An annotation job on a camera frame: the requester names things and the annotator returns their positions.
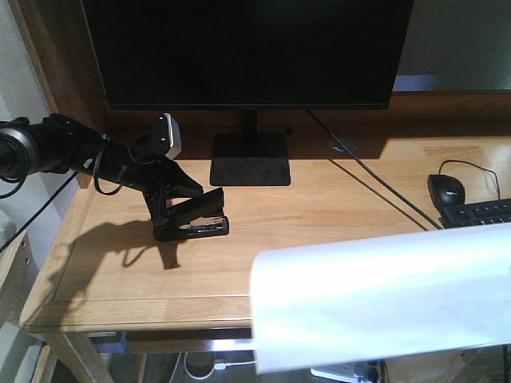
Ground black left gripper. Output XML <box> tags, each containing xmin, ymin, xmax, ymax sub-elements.
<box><xmin>71</xmin><ymin>141</ymin><xmax>202</xmax><ymax>224</ymax></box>

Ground black stapler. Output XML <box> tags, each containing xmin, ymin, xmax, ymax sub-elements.
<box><xmin>148</xmin><ymin>188</ymin><xmax>230</xmax><ymax>242</ymax></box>

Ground white paper stack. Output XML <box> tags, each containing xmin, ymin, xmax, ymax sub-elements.
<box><xmin>250</xmin><ymin>223</ymin><xmax>510</xmax><ymax>373</ymax></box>

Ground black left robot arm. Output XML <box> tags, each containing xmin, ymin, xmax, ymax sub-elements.
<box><xmin>1</xmin><ymin>113</ymin><xmax>204</xmax><ymax>224</ymax></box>

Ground wooden desk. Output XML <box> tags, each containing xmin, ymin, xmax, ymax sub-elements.
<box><xmin>7</xmin><ymin>0</ymin><xmax>511</xmax><ymax>383</ymax></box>

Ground white power strip under desk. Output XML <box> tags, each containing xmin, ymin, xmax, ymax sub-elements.
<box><xmin>310</xmin><ymin>361</ymin><xmax>381</xmax><ymax>382</ymax></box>

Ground black computer monitor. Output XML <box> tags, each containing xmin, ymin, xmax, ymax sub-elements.
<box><xmin>83</xmin><ymin>1</ymin><xmax>413</xmax><ymax>186</ymax></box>

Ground black computer mouse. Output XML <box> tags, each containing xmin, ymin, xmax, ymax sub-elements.
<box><xmin>427</xmin><ymin>174</ymin><xmax>465</xmax><ymax>211</ymax></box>

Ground black keyboard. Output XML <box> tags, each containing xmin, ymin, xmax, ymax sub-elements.
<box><xmin>440</xmin><ymin>198</ymin><xmax>510</xmax><ymax>228</ymax></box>

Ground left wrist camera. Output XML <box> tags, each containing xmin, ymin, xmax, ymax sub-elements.
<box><xmin>150</xmin><ymin>113</ymin><xmax>182</xmax><ymax>160</ymax></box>

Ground black monitor cable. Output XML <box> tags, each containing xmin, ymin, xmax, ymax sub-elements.
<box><xmin>306</xmin><ymin>109</ymin><xmax>450</xmax><ymax>231</ymax></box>

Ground white charger cable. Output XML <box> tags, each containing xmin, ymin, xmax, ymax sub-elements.
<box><xmin>181</xmin><ymin>350</ymin><xmax>256</xmax><ymax>380</ymax></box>

